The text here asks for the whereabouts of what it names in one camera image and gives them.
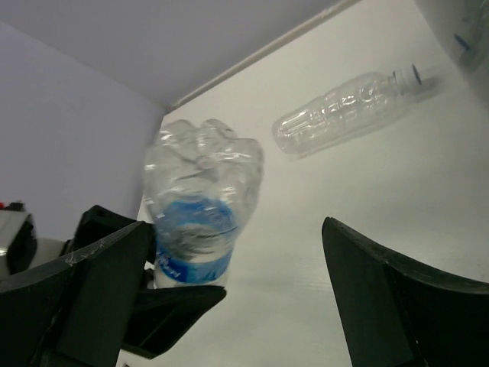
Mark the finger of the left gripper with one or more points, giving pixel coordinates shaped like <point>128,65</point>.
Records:
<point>162,316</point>
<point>95,224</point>

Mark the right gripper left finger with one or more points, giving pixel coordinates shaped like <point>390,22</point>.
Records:
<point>74,310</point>

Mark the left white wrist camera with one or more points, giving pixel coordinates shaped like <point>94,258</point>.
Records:
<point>21,248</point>

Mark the clear bottle blue label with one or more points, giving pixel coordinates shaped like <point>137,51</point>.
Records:
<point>201,186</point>

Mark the clear crushed bottle near bin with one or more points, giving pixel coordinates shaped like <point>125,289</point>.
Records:
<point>354,107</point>

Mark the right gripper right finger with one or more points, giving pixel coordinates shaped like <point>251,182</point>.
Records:
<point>397,311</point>

